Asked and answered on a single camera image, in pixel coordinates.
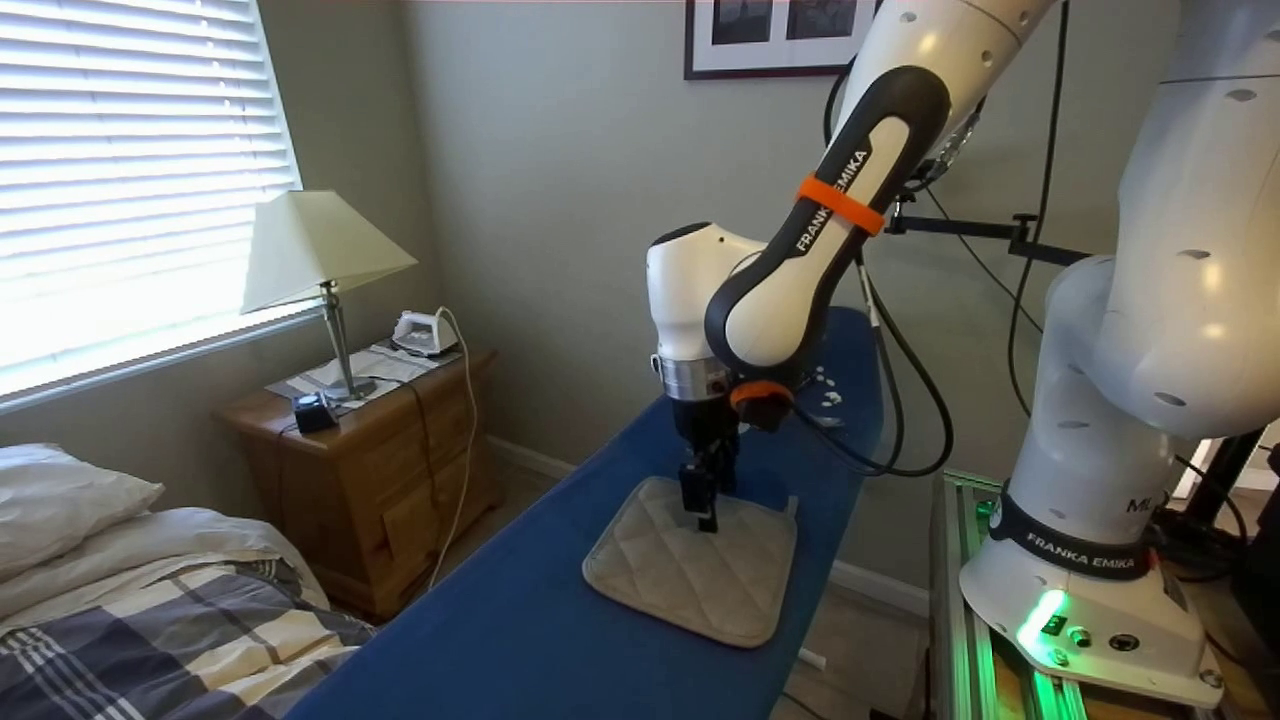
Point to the wooden nightstand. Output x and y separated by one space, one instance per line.
385 492

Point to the beige table lamp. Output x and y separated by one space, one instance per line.
312 244

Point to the window blinds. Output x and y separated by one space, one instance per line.
136 138

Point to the grey quilted mat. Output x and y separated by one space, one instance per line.
720 585

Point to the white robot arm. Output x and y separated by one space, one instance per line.
1167 340

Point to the black alarm clock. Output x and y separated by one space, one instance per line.
312 412

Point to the blue ironing board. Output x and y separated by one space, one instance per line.
611 601

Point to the framed wall picture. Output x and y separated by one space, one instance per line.
774 36

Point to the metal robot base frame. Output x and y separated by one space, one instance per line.
985 626

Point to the white iron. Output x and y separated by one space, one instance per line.
425 332

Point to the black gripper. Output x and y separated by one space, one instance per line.
710 439

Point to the white pillow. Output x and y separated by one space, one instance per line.
53 502

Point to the bed with plaid bedding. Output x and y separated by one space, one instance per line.
170 616

